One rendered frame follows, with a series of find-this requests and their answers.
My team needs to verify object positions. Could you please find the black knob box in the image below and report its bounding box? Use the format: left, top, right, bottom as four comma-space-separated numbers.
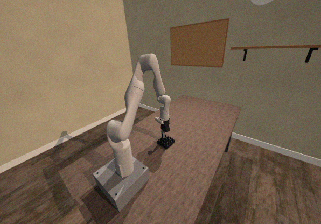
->
157, 135, 175, 149

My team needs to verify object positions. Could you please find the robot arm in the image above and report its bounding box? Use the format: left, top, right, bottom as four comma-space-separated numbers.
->
106, 54, 171, 178

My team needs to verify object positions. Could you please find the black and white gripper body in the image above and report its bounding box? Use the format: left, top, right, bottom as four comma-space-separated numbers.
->
155, 114, 170, 132

